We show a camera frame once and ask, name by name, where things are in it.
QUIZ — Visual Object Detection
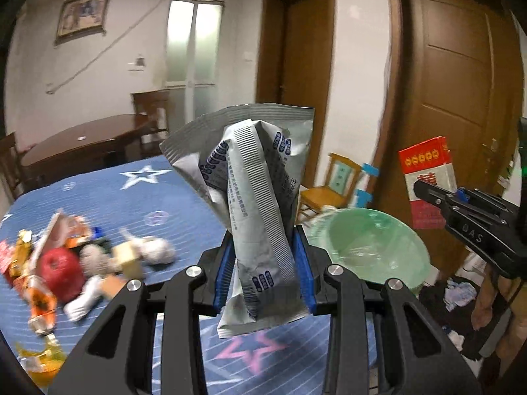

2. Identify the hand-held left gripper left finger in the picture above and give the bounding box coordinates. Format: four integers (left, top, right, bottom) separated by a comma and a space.
47, 230, 236, 395

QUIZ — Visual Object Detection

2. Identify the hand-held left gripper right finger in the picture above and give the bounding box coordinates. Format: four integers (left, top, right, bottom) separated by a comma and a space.
293, 224, 482, 395

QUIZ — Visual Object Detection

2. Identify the red cardboard box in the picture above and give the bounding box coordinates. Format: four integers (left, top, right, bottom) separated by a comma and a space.
399, 137, 458, 230

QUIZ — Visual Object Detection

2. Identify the green plastic basin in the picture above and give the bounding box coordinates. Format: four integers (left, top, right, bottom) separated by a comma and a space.
307, 208, 431, 297

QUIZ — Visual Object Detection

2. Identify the silver snack packet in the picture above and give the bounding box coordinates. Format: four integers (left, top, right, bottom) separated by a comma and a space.
160, 103, 316, 339

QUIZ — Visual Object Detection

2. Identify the yellow sponge block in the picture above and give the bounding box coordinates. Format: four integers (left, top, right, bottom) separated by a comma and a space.
111, 241, 145, 278

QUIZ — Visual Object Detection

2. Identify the orange topped sponge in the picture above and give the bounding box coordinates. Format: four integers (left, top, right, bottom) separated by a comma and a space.
101, 276, 126, 299

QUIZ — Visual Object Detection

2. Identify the white knitted glove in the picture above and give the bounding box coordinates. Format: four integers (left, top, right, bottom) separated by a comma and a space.
64, 244, 116, 322
124, 230, 176, 266

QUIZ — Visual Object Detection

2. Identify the orange white paper carton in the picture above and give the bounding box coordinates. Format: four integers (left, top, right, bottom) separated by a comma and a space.
39, 210, 95, 256

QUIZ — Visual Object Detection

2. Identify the person's right forearm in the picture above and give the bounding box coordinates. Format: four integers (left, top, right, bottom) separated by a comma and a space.
471, 263, 527, 379

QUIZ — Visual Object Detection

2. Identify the white blue patterned cloth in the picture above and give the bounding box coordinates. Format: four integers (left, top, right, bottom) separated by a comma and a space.
445, 280, 478, 311

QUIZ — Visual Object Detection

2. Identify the small yellow wooden chair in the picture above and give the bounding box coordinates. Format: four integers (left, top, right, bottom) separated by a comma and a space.
297, 153, 363, 223

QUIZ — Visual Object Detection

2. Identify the black clothing pile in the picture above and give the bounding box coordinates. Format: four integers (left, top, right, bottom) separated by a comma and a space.
420, 280, 490, 358

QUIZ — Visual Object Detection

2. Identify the large brown wooden door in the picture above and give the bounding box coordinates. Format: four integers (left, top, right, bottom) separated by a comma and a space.
385, 0, 527, 264

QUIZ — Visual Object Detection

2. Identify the blue star blanket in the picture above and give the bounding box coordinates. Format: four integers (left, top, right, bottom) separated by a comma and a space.
0, 156, 383, 395

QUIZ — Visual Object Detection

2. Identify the red apple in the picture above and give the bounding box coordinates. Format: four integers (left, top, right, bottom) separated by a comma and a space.
39, 248, 85, 303

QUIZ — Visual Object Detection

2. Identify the orange candy wrapper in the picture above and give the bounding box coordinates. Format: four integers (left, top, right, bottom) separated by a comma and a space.
12, 274, 58, 336

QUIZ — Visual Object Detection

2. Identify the dark wooden chair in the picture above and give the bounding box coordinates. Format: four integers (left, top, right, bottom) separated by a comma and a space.
0, 132, 27, 200
131, 89, 171, 143

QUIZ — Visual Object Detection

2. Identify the dark wooden table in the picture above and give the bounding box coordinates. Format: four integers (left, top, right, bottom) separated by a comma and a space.
20, 114, 151, 182

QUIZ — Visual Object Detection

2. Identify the yellow wrapper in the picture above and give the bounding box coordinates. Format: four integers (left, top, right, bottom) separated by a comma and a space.
16, 333, 67, 387

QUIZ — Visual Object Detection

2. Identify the red orange wrapper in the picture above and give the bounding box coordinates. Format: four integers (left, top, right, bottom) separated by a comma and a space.
0, 230, 40, 284

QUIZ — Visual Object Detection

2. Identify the frosted glass door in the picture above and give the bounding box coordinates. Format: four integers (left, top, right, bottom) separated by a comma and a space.
166, 0, 226, 132

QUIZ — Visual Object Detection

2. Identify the white wall cable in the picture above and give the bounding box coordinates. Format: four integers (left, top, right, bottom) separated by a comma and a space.
44, 0, 174, 93

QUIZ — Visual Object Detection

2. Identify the framed wall picture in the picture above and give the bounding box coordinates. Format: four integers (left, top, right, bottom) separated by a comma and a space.
55, 0, 113, 46

